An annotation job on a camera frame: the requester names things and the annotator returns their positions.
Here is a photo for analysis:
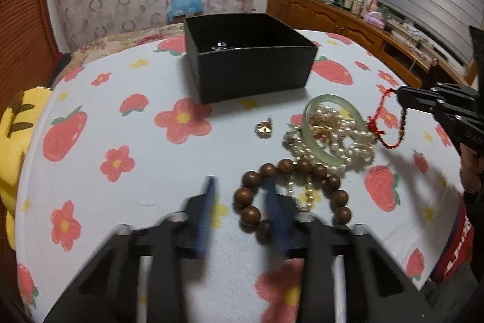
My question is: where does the gold earring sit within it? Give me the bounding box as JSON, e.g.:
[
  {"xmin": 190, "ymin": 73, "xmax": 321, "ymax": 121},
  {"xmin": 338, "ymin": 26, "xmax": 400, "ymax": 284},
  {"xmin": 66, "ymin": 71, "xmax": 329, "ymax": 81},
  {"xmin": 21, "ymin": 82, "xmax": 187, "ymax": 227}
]
[{"xmin": 255, "ymin": 115, "xmax": 273, "ymax": 139}]

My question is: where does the pink tissue box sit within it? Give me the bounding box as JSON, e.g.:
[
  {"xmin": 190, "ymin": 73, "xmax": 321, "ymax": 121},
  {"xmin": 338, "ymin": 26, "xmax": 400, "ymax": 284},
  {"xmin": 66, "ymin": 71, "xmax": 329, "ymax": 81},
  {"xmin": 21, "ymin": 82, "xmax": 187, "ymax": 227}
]
[{"xmin": 363, "ymin": 13, "xmax": 386, "ymax": 29}]

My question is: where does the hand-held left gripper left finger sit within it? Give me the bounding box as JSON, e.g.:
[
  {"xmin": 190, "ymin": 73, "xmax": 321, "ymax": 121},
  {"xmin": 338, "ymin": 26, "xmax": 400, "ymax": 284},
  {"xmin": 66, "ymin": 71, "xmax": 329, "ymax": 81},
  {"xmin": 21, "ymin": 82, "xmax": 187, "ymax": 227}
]
[{"xmin": 43, "ymin": 175, "xmax": 220, "ymax": 323}]

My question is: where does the wooden louvered wardrobe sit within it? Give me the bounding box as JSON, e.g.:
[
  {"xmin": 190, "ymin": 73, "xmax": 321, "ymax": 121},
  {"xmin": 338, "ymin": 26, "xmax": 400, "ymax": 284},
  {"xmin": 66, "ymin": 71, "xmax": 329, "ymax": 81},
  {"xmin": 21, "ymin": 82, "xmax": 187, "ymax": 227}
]
[{"xmin": 0, "ymin": 0, "xmax": 61, "ymax": 119}]

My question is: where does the group of cosmetic bottles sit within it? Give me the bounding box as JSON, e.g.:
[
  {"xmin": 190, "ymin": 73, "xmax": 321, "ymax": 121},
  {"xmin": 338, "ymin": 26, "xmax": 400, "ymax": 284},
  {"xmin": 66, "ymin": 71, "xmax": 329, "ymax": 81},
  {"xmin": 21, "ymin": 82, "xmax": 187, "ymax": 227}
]
[{"xmin": 333, "ymin": 0, "xmax": 365, "ymax": 13}]

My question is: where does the black cardboard box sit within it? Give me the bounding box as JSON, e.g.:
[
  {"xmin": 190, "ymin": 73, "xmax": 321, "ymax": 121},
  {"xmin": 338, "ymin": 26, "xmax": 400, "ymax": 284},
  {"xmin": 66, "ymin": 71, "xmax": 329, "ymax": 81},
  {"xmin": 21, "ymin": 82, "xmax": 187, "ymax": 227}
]
[{"xmin": 184, "ymin": 13, "xmax": 316, "ymax": 104}]

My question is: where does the strawberry print cloth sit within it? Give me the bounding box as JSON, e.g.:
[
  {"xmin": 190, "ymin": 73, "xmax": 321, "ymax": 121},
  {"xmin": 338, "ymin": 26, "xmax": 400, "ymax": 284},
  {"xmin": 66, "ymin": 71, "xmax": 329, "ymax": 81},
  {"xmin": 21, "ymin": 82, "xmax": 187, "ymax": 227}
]
[{"xmin": 15, "ymin": 28, "xmax": 469, "ymax": 323}]

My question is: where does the red cord bracelet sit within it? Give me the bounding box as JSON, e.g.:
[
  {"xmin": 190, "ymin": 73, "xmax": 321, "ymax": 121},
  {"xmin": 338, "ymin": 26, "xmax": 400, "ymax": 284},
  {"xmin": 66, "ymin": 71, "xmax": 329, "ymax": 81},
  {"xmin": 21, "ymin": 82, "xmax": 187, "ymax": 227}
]
[{"xmin": 367, "ymin": 86, "xmax": 410, "ymax": 150}]

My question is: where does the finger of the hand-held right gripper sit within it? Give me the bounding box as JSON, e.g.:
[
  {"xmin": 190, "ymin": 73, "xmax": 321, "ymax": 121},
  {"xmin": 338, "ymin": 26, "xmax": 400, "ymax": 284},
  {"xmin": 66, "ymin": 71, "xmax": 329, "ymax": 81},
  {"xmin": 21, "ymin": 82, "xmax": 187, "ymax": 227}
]
[
  {"xmin": 395, "ymin": 86, "xmax": 445, "ymax": 115},
  {"xmin": 431, "ymin": 82, "xmax": 479, "ymax": 102}
]

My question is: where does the wooden cabinet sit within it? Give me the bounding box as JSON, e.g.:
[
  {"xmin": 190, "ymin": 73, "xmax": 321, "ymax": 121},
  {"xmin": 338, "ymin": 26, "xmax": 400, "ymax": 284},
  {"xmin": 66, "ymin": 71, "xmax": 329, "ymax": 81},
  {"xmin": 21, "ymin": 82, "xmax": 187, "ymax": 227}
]
[{"xmin": 267, "ymin": 0, "xmax": 479, "ymax": 89}]

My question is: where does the brown wooden bead bracelet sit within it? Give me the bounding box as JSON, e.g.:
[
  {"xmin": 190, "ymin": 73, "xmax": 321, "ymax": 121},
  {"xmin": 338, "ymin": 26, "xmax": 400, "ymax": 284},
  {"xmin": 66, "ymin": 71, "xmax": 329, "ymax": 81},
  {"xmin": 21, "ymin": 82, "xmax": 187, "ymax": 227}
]
[{"xmin": 234, "ymin": 160, "xmax": 352, "ymax": 242}]

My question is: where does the green jade bangle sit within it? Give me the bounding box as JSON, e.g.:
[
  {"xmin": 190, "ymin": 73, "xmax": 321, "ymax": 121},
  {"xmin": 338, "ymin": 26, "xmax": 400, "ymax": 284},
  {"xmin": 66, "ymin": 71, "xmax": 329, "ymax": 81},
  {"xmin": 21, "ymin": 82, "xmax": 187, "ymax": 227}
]
[{"xmin": 302, "ymin": 95, "xmax": 375, "ymax": 162}]

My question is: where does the person's right hand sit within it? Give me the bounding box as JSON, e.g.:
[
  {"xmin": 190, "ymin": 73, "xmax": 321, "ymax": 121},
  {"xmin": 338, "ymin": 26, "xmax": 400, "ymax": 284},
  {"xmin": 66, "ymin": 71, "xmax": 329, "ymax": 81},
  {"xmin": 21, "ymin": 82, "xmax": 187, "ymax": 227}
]
[{"xmin": 458, "ymin": 147, "xmax": 484, "ymax": 204}]

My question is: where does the white pearl necklace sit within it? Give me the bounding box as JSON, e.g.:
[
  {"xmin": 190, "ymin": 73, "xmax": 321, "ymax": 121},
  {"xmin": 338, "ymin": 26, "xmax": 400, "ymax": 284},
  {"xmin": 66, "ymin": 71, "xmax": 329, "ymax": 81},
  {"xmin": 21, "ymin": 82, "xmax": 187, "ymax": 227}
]
[{"xmin": 283, "ymin": 103, "xmax": 377, "ymax": 212}]

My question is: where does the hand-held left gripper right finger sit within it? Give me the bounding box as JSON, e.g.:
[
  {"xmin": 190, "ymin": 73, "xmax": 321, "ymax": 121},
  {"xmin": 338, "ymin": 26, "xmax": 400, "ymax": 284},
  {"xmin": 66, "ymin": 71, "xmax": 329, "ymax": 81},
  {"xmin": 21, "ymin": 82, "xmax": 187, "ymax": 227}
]
[{"xmin": 261, "ymin": 179, "xmax": 432, "ymax": 323}]

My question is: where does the blue plastic bag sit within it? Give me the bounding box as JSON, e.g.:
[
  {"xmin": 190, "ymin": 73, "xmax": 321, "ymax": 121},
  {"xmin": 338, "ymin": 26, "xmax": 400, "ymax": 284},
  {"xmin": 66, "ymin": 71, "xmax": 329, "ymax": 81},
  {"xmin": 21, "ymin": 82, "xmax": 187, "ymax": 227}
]
[{"xmin": 167, "ymin": 0, "xmax": 205, "ymax": 21}]

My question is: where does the yellow plush toy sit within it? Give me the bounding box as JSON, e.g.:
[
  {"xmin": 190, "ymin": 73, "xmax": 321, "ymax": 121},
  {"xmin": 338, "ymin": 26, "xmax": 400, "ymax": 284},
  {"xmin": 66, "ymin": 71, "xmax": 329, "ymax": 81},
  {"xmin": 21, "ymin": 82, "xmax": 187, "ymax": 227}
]
[{"xmin": 0, "ymin": 86, "xmax": 51, "ymax": 252}]

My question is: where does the small brown cardboard box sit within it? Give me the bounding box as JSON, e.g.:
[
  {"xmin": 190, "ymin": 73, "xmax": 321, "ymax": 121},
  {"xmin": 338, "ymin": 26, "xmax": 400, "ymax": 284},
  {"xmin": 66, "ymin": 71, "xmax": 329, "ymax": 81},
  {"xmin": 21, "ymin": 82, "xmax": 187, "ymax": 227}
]
[{"xmin": 172, "ymin": 11, "xmax": 205, "ymax": 25}]

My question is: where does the floral blanket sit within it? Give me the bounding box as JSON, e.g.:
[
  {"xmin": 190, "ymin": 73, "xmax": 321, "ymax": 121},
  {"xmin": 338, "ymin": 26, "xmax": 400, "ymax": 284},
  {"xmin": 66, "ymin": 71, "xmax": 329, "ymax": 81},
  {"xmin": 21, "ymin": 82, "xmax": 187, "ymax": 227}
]
[{"xmin": 68, "ymin": 23, "xmax": 190, "ymax": 55}]

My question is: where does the silver jewelry piece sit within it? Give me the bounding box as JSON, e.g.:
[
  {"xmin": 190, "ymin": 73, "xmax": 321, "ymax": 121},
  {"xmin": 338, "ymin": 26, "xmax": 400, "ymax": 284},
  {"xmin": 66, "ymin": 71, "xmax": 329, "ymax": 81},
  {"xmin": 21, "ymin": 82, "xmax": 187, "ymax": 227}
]
[{"xmin": 211, "ymin": 40, "xmax": 243, "ymax": 52}]

